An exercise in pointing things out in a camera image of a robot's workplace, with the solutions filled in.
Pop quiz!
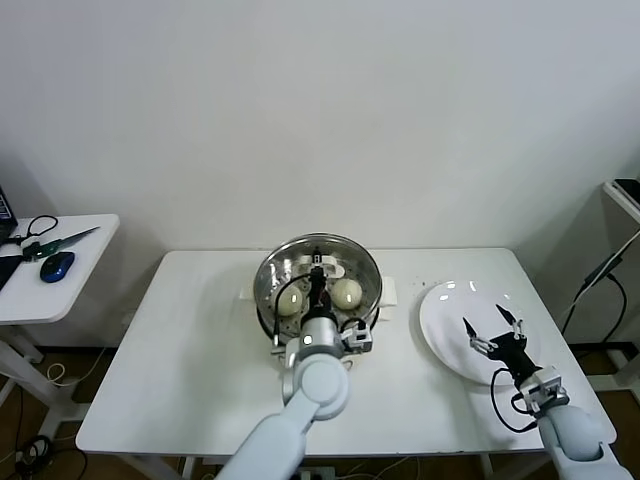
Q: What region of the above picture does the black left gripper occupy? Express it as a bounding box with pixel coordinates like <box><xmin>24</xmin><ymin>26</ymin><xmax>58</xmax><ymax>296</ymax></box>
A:
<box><xmin>305</xmin><ymin>245</ymin><xmax>332</xmax><ymax>317</ymax></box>

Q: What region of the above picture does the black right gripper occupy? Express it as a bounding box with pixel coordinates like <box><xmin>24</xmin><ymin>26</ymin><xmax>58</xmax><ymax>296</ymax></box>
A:
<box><xmin>462</xmin><ymin>303</ymin><xmax>544</xmax><ymax>382</ymax></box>

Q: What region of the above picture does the round glass lid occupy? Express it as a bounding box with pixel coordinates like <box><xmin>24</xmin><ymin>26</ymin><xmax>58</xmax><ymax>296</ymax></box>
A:
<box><xmin>253</xmin><ymin>231</ymin><xmax>384</xmax><ymax>341</ymax></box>

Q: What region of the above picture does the white steamed baozi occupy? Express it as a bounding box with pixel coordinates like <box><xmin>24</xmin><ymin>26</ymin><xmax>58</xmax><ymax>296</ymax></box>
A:
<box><xmin>273</xmin><ymin>285</ymin><xmax>304</xmax><ymax>317</ymax></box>
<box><xmin>331</xmin><ymin>278</ymin><xmax>363</xmax><ymax>310</ymax></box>

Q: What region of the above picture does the stainless steel steamer basket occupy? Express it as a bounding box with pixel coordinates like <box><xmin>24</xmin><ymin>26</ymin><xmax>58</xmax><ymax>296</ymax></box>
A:
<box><xmin>239</xmin><ymin>234</ymin><xmax>400</xmax><ymax>346</ymax></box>

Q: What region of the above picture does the white round plate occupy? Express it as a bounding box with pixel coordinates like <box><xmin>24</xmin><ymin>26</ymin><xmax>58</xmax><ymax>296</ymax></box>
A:
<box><xmin>418</xmin><ymin>280</ymin><xmax>544</xmax><ymax>387</ymax></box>

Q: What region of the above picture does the white shelf cart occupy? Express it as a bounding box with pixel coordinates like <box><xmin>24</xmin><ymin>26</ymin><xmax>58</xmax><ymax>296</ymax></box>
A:
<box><xmin>584</xmin><ymin>179</ymin><xmax>640</xmax><ymax>401</ymax></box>

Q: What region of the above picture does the black device on cart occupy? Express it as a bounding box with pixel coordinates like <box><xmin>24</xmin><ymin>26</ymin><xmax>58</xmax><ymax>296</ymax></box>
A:
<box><xmin>613</xmin><ymin>178</ymin><xmax>640</xmax><ymax>201</ymax></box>

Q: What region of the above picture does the white side table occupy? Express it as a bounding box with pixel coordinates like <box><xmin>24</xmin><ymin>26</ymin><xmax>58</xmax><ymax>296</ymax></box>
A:
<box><xmin>0</xmin><ymin>213</ymin><xmax>121</xmax><ymax>441</ymax></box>

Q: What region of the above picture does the blue computer mouse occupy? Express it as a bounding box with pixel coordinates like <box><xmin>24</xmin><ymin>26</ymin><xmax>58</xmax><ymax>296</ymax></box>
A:
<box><xmin>39</xmin><ymin>250</ymin><xmax>77</xmax><ymax>284</ymax></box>

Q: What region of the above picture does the black laptop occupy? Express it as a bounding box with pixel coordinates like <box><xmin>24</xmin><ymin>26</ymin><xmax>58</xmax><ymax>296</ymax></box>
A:
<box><xmin>0</xmin><ymin>183</ymin><xmax>24</xmax><ymax>294</ymax></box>

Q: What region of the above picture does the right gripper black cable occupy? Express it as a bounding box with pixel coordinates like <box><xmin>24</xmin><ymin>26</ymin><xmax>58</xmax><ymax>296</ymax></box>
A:
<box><xmin>489</xmin><ymin>368</ymin><xmax>539</xmax><ymax>432</ymax></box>

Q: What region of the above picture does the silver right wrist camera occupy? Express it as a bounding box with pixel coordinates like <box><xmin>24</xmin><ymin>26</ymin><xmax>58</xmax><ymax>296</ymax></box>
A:
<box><xmin>519</xmin><ymin>364</ymin><xmax>571</xmax><ymax>414</ymax></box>

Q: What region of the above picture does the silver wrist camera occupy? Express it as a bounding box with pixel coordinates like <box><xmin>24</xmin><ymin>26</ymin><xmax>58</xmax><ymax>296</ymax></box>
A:
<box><xmin>339</xmin><ymin>322</ymin><xmax>374</xmax><ymax>354</ymax></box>
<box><xmin>519</xmin><ymin>364</ymin><xmax>571</xmax><ymax>414</ymax></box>

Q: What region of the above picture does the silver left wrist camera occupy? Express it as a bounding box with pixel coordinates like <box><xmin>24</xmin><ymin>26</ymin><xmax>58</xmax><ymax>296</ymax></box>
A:
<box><xmin>339</xmin><ymin>322</ymin><xmax>374</xmax><ymax>354</ymax></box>

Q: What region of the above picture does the green handled blade tool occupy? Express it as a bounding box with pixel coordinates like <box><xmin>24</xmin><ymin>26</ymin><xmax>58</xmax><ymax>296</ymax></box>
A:
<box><xmin>20</xmin><ymin>225</ymin><xmax>102</xmax><ymax>262</ymax></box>

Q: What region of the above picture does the white floor cable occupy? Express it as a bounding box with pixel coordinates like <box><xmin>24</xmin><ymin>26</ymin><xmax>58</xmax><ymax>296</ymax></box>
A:
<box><xmin>45</xmin><ymin>344</ymin><xmax>109</xmax><ymax>387</ymax></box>

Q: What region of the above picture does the black cable loop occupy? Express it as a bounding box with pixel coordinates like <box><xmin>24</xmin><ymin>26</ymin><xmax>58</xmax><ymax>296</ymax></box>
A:
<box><xmin>14</xmin><ymin>214</ymin><xmax>60</xmax><ymax>246</ymax></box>

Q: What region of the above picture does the black floor cable bundle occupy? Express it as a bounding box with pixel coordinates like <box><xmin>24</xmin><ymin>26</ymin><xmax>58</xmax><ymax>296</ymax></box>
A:
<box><xmin>13</xmin><ymin>433</ymin><xmax>54</xmax><ymax>479</ymax></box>

